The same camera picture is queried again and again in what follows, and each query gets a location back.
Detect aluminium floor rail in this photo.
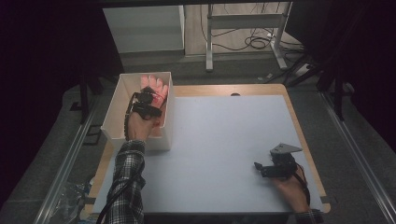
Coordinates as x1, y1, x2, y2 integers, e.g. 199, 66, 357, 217
320, 91, 396, 224
32, 96, 101, 224

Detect white cabinet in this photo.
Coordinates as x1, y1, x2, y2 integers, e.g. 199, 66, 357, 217
102, 5, 186, 54

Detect white table mat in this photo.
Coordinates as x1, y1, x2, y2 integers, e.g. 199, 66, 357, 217
92, 94, 325, 216

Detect black metal stand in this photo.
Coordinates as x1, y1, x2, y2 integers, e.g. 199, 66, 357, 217
69, 70, 105, 125
317, 62, 357, 122

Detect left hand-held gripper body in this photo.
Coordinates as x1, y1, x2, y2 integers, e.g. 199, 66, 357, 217
125, 87, 164, 121

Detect clear plastic bag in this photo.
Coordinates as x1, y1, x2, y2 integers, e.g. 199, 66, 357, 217
55, 181, 95, 224

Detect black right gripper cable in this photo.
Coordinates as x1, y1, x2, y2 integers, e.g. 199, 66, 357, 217
293, 162, 312, 207

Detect grey metal desk frame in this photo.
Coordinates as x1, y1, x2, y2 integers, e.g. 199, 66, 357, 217
205, 2, 293, 73

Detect dark curtain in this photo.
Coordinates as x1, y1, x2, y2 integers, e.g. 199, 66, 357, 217
285, 0, 396, 153
0, 0, 125, 206

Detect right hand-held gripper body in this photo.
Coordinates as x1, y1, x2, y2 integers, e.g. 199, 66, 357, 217
261, 142, 304, 180

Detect person's right hand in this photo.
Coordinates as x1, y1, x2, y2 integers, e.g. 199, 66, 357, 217
270, 164, 311, 215

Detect white power strip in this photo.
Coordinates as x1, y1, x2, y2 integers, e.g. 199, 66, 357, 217
292, 63, 311, 77

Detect black floor cables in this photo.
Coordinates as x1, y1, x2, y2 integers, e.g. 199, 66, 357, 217
200, 3, 305, 53

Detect white box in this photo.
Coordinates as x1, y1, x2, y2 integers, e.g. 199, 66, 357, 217
100, 71, 174, 152

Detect person's left hand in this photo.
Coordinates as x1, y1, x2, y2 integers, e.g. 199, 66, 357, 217
125, 111, 164, 143

